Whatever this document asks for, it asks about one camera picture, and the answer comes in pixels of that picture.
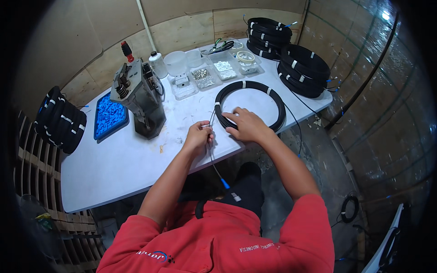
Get person's right hand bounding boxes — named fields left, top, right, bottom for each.
left=222, top=106, right=274, bottom=144

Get person's left hand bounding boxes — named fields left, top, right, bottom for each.
left=184, top=120, right=215, bottom=157

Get black cable coil blue connector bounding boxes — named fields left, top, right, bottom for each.
left=201, top=80, right=303, bottom=190

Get clear tray with metal block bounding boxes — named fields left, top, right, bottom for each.
left=169, top=73, right=199, bottom=100

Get clear tray with tape roll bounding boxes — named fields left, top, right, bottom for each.
left=235, top=50, right=263, bottom=76

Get clear tray of metal parts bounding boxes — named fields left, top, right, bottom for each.
left=190, top=66, right=217, bottom=90

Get clear tray of white parts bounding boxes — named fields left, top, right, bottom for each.
left=208, top=51, right=239, bottom=82

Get person's legs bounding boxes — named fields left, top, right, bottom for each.
left=178, top=162, right=265, bottom=237

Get grey metal press machine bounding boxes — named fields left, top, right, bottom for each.
left=110, top=41, right=167, bottom=140

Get white tape roll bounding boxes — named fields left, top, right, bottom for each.
left=236, top=51, right=256, bottom=64

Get large round clear container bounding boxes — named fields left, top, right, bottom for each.
left=163, top=51, right=188, bottom=77

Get small round clear container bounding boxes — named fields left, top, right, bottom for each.
left=186, top=50, right=203, bottom=68

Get white plastic bottle black cap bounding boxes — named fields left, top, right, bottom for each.
left=149, top=51, right=168, bottom=80

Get blue tray of blue parts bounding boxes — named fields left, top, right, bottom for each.
left=94, top=91, right=130, bottom=141

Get person's body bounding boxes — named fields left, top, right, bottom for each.
left=97, top=193, right=335, bottom=273

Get wooden slatted rack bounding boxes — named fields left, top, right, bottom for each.
left=13, top=111, right=107, bottom=272

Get yellow green wrapper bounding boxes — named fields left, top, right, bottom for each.
left=35, top=212, right=54, bottom=232

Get white board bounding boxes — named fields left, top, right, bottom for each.
left=361, top=203, right=405, bottom=273

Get leaning stack of cable coils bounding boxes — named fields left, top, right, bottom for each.
left=277, top=44, right=342, bottom=99

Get tall stack of cable coils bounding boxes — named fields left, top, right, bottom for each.
left=243, top=14, right=299, bottom=61

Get white wall pipe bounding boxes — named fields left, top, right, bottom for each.
left=136, top=0, right=157, bottom=52

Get small black cable coil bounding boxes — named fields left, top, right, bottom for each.
left=330, top=195, right=360, bottom=228

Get black wall pipe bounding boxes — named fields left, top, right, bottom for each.
left=324, top=13, right=401, bottom=132

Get row of upright cable coils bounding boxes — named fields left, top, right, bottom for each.
left=33, top=86, right=88, bottom=155

